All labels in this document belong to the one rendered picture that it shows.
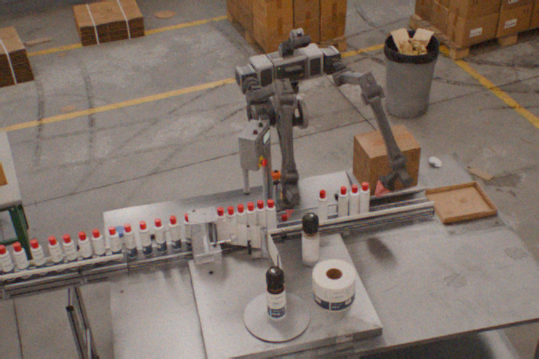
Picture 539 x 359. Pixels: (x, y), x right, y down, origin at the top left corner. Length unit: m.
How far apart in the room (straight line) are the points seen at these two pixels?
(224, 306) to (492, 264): 1.35
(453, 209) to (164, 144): 2.85
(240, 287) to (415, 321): 0.84
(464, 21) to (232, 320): 4.46
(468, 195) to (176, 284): 1.70
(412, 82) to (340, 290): 3.15
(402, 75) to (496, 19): 1.49
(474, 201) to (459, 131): 2.15
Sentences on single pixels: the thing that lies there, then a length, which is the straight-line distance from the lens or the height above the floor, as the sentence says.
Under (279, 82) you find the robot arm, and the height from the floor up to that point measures 1.67.
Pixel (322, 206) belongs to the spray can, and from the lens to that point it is 3.98.
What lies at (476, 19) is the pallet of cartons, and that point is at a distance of 7.39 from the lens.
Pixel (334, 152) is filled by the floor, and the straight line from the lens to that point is 6.12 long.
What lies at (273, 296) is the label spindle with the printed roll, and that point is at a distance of 3.43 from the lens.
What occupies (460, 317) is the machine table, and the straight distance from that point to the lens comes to 3.72.
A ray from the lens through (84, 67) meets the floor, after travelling 7.66.
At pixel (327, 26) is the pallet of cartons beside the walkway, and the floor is 0.29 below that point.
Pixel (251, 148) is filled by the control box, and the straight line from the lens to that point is 3.69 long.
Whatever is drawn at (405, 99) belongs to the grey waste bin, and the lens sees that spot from 6.46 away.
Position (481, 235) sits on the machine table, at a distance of 4.16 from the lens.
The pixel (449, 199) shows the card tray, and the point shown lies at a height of 0.83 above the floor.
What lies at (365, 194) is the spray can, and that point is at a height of 1.04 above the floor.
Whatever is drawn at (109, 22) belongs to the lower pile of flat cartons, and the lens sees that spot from 7.99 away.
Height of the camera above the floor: 3.52
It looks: 37 degrees down
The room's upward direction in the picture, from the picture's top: 3 degrees counter-clockwise
